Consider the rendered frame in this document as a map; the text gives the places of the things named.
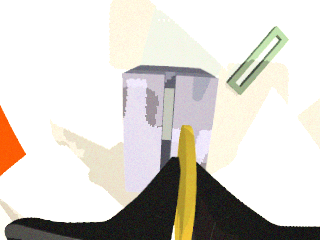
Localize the gold coin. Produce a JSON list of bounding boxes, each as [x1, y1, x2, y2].
[[173, 125, 196, 240]]

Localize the grey box walls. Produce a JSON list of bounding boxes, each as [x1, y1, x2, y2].
[[129, 65, 212, 169]]

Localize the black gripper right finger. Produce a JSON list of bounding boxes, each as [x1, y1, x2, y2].
[[191, 161, 320, 240]]

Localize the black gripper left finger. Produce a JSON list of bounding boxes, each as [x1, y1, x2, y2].
[[4, 157, 181, 240]]

